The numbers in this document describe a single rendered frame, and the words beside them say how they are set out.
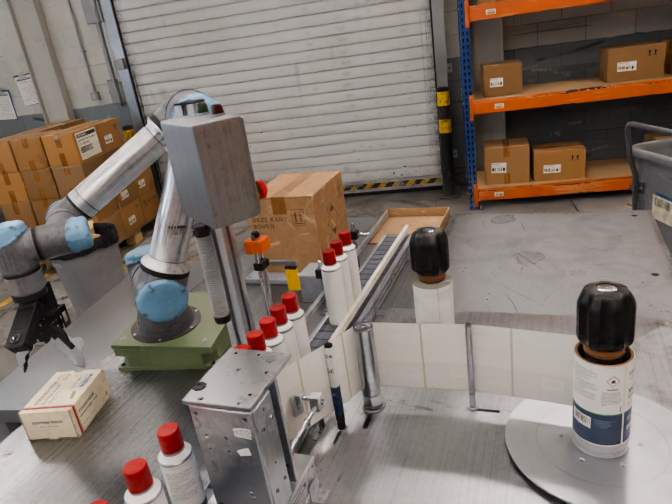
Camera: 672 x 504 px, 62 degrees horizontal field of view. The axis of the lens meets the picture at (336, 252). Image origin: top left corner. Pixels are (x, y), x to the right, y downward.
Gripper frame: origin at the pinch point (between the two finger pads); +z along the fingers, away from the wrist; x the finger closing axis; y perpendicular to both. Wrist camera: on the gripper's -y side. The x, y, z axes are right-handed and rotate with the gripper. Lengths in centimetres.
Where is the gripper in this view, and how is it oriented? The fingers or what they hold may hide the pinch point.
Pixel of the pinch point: (53, 372)
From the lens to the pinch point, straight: 146.4
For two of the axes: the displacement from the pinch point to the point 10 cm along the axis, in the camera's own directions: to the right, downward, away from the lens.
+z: 1.4, 9.2, 3.7
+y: 0.8, -3.8, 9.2
